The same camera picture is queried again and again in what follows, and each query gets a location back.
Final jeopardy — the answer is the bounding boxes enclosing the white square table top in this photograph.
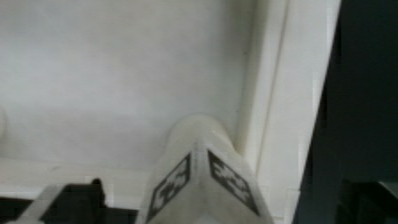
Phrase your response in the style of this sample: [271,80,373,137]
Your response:
[0,0,263,207]

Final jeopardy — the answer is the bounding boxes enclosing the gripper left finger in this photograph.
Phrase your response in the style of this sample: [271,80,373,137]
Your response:
[10,178,140,224]

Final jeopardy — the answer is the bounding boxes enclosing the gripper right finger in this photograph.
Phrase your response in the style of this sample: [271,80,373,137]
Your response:
[335,180,398,224]

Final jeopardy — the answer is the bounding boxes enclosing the white table leg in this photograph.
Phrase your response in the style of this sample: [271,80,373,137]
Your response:
[135,114,273,224]

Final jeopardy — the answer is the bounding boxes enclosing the white U-shaped obstacle fence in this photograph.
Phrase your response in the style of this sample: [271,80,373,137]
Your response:
[254,0,344,224]

